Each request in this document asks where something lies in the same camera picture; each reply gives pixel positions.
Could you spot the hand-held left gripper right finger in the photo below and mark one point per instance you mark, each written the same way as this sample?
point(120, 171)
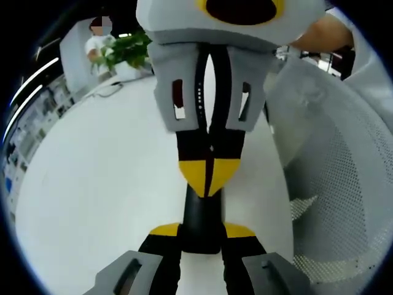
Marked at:
point(245, 261)

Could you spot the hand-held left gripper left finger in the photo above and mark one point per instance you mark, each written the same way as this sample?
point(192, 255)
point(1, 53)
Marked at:
point(153, 261)

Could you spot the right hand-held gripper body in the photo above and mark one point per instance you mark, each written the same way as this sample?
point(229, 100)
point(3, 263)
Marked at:
point(172, 21)

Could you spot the black remote control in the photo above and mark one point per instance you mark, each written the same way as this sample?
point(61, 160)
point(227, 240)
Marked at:
point(204, 224)

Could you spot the blue container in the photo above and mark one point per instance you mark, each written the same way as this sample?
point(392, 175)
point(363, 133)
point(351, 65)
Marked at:
point(8, 184)

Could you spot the ceiling light strip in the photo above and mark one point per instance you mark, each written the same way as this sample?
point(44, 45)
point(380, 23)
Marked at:
point(40, 73)
point(23, 110)

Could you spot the green potted plant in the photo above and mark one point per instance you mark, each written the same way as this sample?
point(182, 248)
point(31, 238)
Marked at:
point(132, 50)

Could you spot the white cabinet row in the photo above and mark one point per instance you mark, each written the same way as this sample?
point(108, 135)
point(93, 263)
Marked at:
point(33, 138)

